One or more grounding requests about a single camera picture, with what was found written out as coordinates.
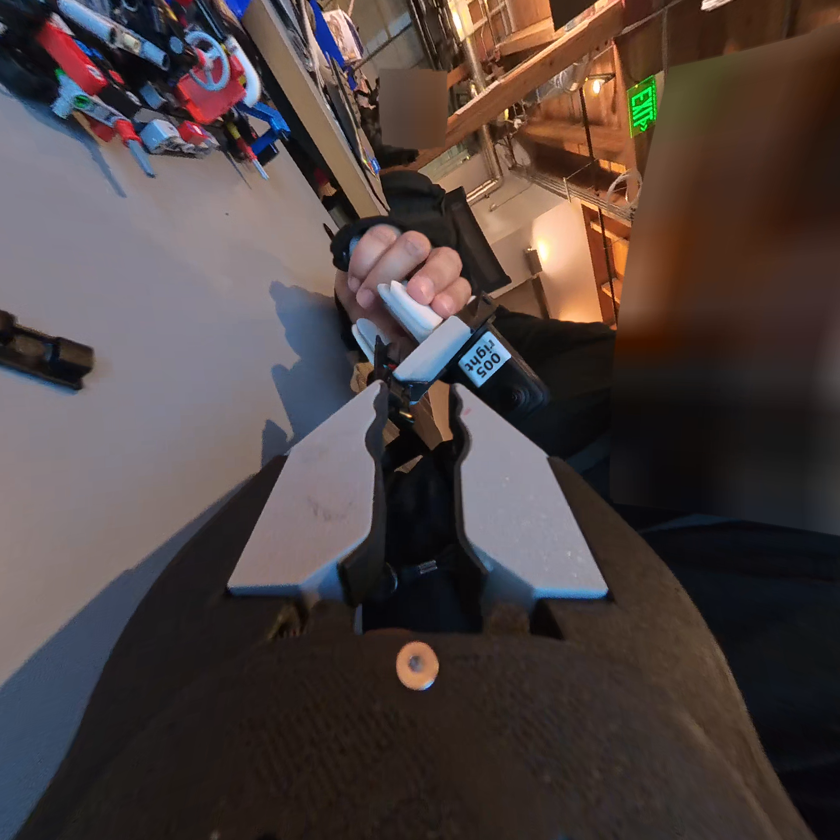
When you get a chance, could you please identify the person's right forearm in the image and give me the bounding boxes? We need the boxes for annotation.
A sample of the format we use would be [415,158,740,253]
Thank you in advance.
[367,169,463,253]

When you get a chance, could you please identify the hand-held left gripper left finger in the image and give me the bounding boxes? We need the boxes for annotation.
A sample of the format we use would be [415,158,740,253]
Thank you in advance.
[228,381,391,606]

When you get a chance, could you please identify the person's right hand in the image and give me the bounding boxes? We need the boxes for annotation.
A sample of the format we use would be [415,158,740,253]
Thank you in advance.
[346,225,473,319]

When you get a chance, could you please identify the green exit sign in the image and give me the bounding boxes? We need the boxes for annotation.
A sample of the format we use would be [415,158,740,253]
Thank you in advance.
[625,74,660,140]

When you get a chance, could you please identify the small black toy brick assembly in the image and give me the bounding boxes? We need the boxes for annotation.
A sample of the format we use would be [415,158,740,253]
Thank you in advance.
[371,335,424,431]

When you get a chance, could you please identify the toy brick car model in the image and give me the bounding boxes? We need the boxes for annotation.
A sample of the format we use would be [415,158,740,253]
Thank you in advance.
[0,0,291,179]

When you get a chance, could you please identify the black toy brick beam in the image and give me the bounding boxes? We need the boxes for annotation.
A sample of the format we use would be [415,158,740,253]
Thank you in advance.
[0,308,96,392]

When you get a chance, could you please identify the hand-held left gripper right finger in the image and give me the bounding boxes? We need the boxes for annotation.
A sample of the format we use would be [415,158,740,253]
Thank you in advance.
[453,385,609,600]

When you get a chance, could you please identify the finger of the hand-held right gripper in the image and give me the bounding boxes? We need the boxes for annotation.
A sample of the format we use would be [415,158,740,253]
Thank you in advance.
[392,315,473,385]

